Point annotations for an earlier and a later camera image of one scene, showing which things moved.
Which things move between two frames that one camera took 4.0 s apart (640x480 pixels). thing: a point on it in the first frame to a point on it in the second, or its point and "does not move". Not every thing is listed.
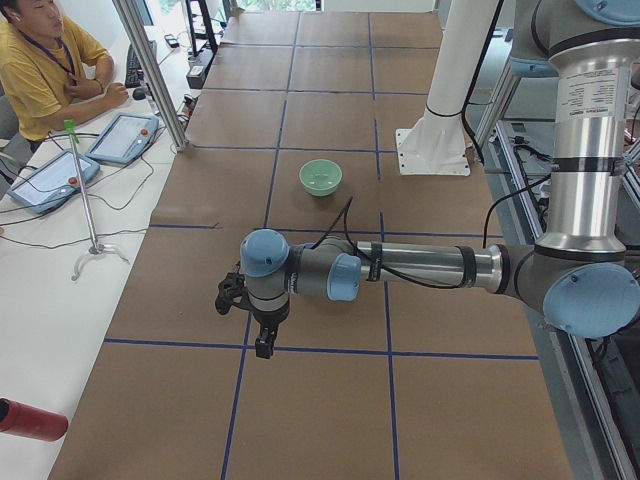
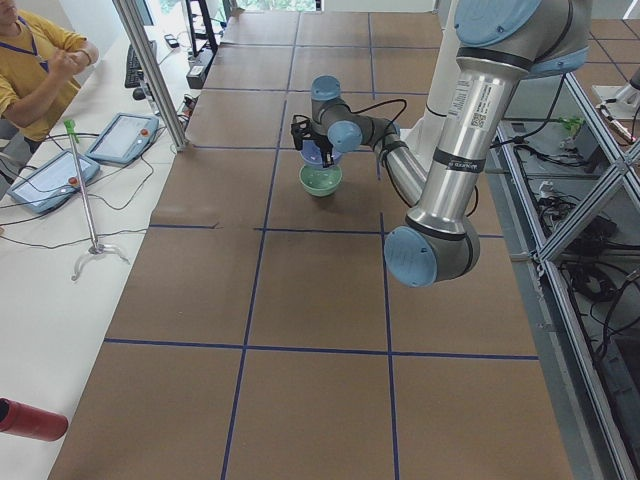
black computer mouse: x=139 y=94 does not move
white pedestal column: x=436 y=145 does not move
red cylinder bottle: x=27 y=421 does not move
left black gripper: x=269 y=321 to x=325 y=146
